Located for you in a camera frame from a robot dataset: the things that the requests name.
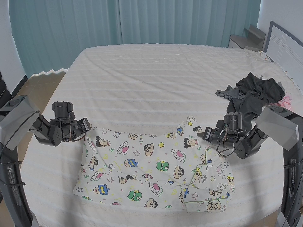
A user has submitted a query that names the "black cable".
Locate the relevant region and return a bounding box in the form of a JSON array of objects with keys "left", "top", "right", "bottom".
[{"left": 217, "top": 141, "right": 238, "bottom": 157}]

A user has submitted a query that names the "white printed pyjama top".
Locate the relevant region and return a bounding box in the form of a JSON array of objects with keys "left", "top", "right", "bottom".
[{"left": 73, "top": 116, "right": 236, "bottom": 213}]

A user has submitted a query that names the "black garment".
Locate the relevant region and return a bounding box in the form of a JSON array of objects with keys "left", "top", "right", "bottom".
[{"left": 226, "top": 72, "right": 285, "bottom": 127}]

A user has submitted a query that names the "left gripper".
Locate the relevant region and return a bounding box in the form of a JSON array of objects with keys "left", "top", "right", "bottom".
[{"left": 69, "top": 118, "right": 92, "bottom": 141}]

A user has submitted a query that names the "grey garment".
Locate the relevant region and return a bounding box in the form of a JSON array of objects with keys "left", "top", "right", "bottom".
[{"left": 215, "top": 84, "right": 239, "bottom": 101}]

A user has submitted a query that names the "black chest of drawers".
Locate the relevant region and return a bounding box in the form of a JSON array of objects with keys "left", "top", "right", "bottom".
[{"left": 0, "top": 71, "right": 12, "bottom": 101}]

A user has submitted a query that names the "pink garment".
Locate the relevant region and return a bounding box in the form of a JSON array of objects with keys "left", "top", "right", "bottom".
[{"left": 277, "top": 92, "right": 293, "bottom": 112}]

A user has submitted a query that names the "bed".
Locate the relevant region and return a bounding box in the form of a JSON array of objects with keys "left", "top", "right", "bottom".
[{"left": 20, "top": 20, "right": 303, "bottom": 227}]

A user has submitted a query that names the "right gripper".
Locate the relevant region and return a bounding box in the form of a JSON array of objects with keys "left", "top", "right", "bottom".
[{"left": 204, "top": 126, "right": 227, "bottom": 144}]

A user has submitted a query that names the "grey bedside table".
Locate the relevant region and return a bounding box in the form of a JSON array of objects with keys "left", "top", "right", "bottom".
[{"left": 228, "top": 25, "right": 266, "bottom": 51}]

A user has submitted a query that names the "blue-green curtain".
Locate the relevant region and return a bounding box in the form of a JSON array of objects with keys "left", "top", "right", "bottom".
[{"left": 8, "top": 0, "right": 262, "bottom": 79}]

